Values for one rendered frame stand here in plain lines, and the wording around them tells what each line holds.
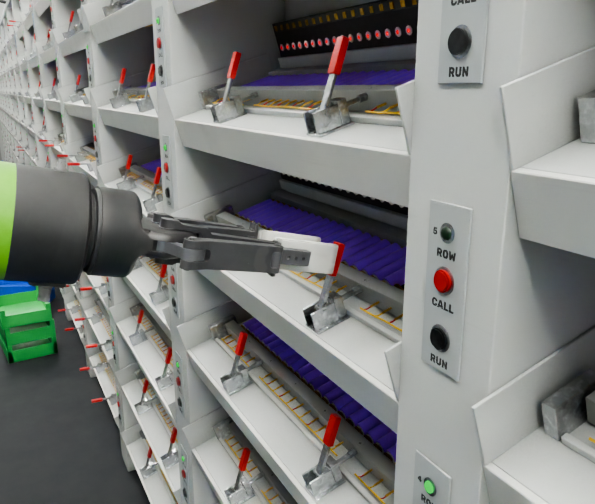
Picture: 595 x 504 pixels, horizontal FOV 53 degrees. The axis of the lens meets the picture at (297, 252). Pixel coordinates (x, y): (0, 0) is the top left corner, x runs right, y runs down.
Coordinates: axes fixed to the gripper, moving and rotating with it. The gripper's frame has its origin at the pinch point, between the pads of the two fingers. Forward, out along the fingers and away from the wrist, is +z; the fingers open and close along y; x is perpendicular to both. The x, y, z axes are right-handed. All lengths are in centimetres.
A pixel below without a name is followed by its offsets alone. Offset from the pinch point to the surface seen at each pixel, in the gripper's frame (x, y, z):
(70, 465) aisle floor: -99, -126, 7
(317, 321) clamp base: -6.8, 1.1, 3.3
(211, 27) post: 26, -44, 2
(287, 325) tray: -9.3, -4.6, 3.3
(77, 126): 4, -185, 4
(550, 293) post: 3.8, 25.5, 5.1
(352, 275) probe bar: -2.4, -2.1, 8.7
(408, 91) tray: 15.3, 16.1, -2.9
